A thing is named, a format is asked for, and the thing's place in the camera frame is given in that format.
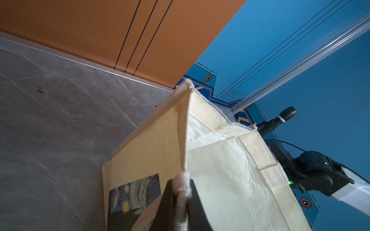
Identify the cream canvas bag starry print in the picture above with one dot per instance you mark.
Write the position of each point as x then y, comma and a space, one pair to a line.
241, 185

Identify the black microphone on stand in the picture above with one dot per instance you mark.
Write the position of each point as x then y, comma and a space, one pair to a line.
266, 127

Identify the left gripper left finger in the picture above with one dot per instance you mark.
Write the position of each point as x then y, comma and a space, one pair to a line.
165, 215

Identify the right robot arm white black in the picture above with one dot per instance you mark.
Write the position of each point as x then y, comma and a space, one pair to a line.
313, 171

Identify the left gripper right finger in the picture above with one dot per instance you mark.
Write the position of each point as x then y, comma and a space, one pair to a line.
197, 219

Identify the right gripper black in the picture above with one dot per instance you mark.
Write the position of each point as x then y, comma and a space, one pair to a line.
288, 163

